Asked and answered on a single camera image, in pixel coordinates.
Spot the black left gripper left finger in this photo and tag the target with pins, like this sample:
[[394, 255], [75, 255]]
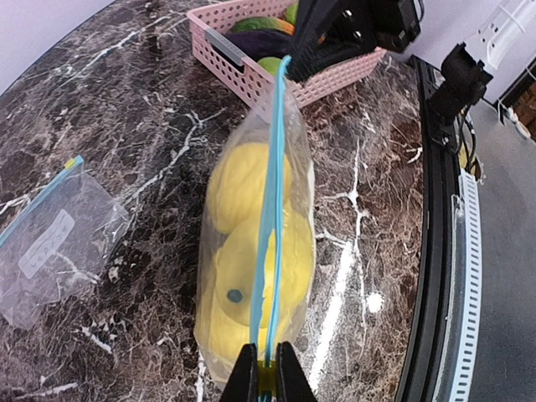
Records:
[[242, 385]]

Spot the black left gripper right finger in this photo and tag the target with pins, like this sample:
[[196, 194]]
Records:
[[291, 382]]

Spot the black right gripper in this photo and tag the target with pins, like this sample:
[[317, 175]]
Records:
[[360, 28]]

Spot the large clear zip bag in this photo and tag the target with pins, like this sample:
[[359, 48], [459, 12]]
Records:
[[264, 280]]

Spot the yellow toy lemon back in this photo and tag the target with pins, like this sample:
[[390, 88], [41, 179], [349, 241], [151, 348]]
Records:
[[236, 189]]

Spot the small clear zip bag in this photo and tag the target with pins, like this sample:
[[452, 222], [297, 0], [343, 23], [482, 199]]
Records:
[[58, 244]]

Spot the green toy vegetable right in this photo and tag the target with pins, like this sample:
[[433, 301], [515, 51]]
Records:
[[291, 13]]

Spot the green toy vegetable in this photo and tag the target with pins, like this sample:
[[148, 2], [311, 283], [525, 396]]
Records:
[[291, 13], [270, 64]]

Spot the green toy vegetable left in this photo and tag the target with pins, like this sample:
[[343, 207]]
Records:
[[270, 64]]

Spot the purple toy eggplant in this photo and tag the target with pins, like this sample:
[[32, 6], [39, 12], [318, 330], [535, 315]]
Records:
[[262, 43]]

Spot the pink plastic basket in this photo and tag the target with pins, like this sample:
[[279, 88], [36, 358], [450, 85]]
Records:
[[248, 80]]

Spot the black front rail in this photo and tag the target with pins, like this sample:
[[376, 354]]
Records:
[[423, 356]]

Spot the white slotted cable duct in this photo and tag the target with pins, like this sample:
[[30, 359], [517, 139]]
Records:
[[471, 288]]

